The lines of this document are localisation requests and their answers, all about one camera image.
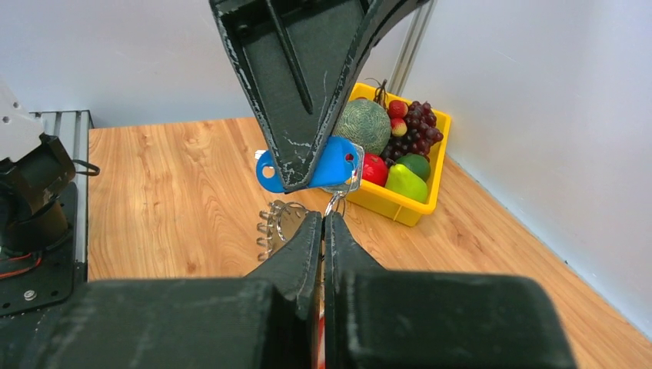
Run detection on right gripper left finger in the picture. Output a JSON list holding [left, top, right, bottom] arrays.
[[1, 211, 322, 368]]

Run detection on red apple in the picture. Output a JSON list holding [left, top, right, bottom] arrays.
[[362, 153, 388, 187]]

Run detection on purple grape bunch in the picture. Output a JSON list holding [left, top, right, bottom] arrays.
[[381, 101, 444, 167]]

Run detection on yellow-green pear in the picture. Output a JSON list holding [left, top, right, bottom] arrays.
[[384, 164, 428, 203]]

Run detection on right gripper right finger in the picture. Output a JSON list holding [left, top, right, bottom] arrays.
[[324, 213, 577, 368]]

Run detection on red key tag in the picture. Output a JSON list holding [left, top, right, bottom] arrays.
[[316, 311, 325, 369]]

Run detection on red strawberries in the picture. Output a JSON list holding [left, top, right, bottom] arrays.
[[387, 100, 409, 137]]

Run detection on green melon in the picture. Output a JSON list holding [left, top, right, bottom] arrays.
[[332, 99, 391, 155]]

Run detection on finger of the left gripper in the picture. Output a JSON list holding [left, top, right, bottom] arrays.
[[290, 1, 427, 192], [209, 1, 372, 191]]

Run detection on blue key tag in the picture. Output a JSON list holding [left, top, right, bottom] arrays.
[[254, 136, 364, 194]]

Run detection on yellow plastic fruit bin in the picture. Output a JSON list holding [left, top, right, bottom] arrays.
[[348, 110, 452, 226]]

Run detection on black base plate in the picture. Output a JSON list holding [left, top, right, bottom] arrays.
[[1, 183, 78, 317]]

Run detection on dark green lime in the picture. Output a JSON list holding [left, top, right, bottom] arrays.
[[396, 153, 431, 181]]

